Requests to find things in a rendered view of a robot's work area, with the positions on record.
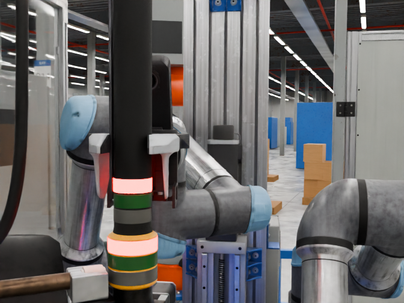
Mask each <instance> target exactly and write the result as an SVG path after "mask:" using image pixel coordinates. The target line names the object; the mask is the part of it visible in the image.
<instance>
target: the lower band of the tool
mask: <svg viewBox="0 0 404 303"><path fill-rule="evenodd" d="M157 236H158V234H157V233H156V232H155V231H152V232H151V233H149V234H144V235H138V236H123V235H118V234H115V233H113V231H112V232H111V233H110V234H108V238H109V239H111V240H116V241H120V242H139V241H145V240H150V239H154V238H156V237H157ZM156 251H157V250H156ZM156 251H155V252H156ZM155 252H152V253H150V254H154V253H155ZM109 253H110V252H109ZM110 254H111V255H114V256H119V257H142V256H148V255H150V254H144V255H138V256H121V255H116V254H112V253H110ZM157 265H158V264H157ZM157 265H156V266H157ZM156 266H154V267H152V268H150V269H145V270H140V271H119V270H116V269H112V268H110V267H108V268H110V269H111V270H113V271H117V272H143V271H148V270H151V269H153V268H155V267H156ZM157 280H158V279H157ZM157 280H155V281H154V282H152V283H149V284H145V285H141V286H118V285H115V284H112V283H110V282H109V281H108V283H109V284H110V285H111V286H112V287H114V288H116V289H120V290H141V289H146V288H148V287H151V286H152V285H154V284H155V283H156V282H157Z"/></svg>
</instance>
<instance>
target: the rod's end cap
mask: <svg viewBox="0 0 404 303"><path fill-rule="evenodd" d="M104 270H106V269H105V267H103V265H94V266H84V267H82V269H81V272H85V273H90V272H99V271H104Z"/></svg>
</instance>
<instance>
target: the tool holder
mask: <svg viewBox="0 0 404 303"><path fill-rule="evenodd" d="M98 265H100V264H98ZM88 266H94V265H88ZM82 267H84V266H78V267H73V268H67V269H66V272H70V289H69V290H67V294H68V296H69V298H70V300H71V302H72V303H116V301H115V299H114V298H113V297H112V295H111V294H110V292H109V291H108V273H107V271H105V270H104V271H99V272H90V273H85V272H81V269H82Z"/></svg>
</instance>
